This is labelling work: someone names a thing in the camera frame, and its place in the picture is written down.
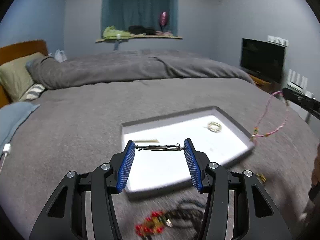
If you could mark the black cloth on sill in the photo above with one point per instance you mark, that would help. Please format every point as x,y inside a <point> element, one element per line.
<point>141,30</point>

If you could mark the gold hair clip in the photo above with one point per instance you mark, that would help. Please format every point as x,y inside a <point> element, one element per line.
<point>146,141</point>

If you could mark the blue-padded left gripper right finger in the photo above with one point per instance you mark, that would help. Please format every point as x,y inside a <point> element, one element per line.
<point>193,164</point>

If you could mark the olive green pillow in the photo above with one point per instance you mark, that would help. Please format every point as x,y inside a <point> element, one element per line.
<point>15,77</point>

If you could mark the white plastic bag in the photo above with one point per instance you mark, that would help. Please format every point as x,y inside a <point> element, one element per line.
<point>60,56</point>

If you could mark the white wall switches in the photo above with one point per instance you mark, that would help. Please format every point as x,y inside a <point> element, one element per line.
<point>277,40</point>

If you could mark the green cloth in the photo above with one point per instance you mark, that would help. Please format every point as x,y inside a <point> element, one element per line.
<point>111,33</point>

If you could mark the striped pillow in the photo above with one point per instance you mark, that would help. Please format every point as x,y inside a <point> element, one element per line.
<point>33,92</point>

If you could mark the grey jewelry tray box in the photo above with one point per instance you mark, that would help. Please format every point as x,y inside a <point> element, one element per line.
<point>160,166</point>

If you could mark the wooden headboard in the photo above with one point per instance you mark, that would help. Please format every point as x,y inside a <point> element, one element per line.
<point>15,51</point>

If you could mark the blue blanket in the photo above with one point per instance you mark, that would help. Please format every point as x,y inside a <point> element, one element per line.
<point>12,116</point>

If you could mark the wooden tv stand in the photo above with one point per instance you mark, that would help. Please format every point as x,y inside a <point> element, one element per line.
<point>262,84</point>

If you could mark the red bead gold jewelry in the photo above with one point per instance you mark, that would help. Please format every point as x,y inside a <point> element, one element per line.
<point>153,225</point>

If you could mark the person's right hand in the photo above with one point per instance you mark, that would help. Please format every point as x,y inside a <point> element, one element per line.
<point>315,177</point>

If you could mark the grey duvet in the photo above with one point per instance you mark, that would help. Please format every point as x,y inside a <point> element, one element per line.
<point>127,66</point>

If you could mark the white charger plug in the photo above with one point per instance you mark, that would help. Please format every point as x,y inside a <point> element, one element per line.
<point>7,149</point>

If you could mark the grey bed sheet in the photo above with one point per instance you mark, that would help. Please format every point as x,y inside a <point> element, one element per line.
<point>79,128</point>

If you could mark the teal curtain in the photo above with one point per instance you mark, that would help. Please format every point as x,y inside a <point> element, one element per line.
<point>124,13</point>

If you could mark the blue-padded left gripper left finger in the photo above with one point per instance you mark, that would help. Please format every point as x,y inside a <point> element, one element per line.
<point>126,161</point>

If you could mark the black television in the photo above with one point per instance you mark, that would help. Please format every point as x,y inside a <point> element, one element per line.
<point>263,59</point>

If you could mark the white router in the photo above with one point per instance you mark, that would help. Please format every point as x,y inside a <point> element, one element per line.
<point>299,83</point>

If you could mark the wooden window sill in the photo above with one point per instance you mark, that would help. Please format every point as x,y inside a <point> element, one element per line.
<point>139,37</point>

